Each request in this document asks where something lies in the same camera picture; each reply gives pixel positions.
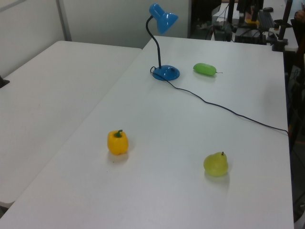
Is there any blue desk lamp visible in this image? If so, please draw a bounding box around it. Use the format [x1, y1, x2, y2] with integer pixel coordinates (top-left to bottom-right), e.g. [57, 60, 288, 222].
[145, 3, 181, 81]

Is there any yellow-green toy pear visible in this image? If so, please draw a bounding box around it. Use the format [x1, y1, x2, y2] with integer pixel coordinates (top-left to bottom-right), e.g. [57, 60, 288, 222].
[203, 151, 229, 177]

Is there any black equipment case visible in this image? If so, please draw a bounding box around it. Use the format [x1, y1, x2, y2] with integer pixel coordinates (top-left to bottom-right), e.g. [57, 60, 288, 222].
[234, 26, 267, 45]

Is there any black stand pole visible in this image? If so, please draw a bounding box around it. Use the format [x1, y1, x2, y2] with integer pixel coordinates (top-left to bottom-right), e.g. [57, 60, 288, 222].
[227, 0, 235, 24]

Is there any black lamp power cable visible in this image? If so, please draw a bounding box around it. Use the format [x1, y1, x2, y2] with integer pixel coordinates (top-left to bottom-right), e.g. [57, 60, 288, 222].
[149, 66, 290, 137]

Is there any black mount foot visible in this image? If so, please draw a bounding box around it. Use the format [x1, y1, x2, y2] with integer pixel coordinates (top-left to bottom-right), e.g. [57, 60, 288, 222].
[0, 75, 10, 89]

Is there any black computer keyboard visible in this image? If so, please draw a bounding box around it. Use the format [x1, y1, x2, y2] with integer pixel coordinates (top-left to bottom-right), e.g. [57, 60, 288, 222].
[257, 10, 276, 30]

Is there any black pole with clamp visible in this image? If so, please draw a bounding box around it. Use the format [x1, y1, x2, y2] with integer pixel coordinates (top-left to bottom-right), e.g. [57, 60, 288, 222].
[272, 0, 293, 52]

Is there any green toy cucumber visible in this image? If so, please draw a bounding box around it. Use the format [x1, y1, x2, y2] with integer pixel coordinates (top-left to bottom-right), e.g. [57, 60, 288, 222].
[193, 62, 223, 77]

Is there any yellow toy bell pepper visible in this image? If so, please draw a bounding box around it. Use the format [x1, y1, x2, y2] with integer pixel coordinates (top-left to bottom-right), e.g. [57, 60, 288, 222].
[107, 129, 129, 156]

